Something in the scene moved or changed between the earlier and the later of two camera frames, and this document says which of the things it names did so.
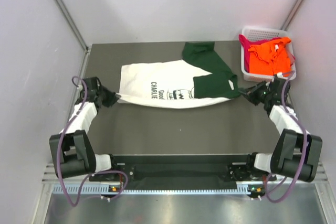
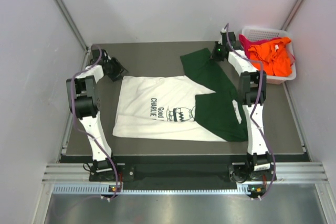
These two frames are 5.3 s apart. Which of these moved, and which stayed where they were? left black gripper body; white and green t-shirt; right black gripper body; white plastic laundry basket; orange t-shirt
Moved: white and green t-shirt; left black gripper body; right black gripper body
Stayed: orange t-shirt; white plastic laundry basket
